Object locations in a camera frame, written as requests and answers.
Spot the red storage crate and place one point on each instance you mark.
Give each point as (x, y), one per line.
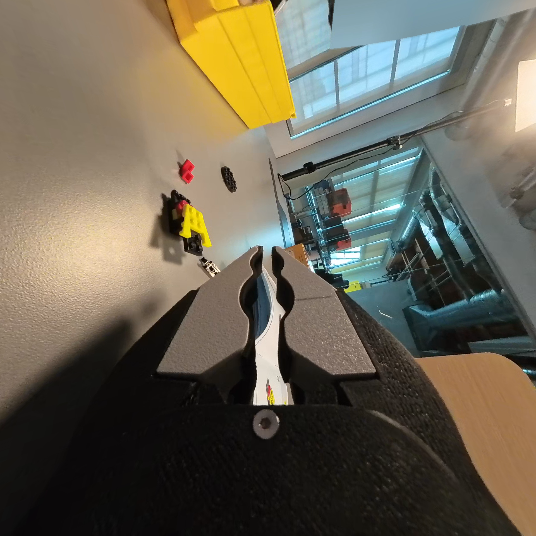
(339, 203)
(341, 243)

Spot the yellow cardboard box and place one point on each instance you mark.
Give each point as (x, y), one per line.
(303, 255)

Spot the small black lego clip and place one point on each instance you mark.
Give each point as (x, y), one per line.
(209, 266)

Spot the open instruction booklet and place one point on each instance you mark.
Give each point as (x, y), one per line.
(268, 335)

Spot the yellow floor sign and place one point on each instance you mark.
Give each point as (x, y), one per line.
(352, 287)

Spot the black pole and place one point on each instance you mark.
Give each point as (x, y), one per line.
(356, 153)

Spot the black round lego plate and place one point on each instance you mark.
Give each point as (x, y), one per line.
(228, 179)

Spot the ceiling light panel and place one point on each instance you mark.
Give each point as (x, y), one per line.
(526, 96)

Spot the computer monitor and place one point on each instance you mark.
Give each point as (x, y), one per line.
(284, 230)

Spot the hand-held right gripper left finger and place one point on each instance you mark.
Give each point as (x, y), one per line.
(205, 331)

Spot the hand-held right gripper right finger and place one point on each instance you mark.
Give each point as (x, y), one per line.
(326, 335)

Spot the yellow plastic bin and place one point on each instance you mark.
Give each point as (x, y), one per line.
(234, 54)

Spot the large glass window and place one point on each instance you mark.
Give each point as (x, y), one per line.
(368, 71)

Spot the black red yellow lego assembly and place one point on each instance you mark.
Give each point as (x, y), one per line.
(192, 222)

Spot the silver ventilation duct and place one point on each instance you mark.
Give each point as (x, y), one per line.
(412, 228)

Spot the red lego brick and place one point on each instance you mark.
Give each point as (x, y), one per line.
(186, 171)

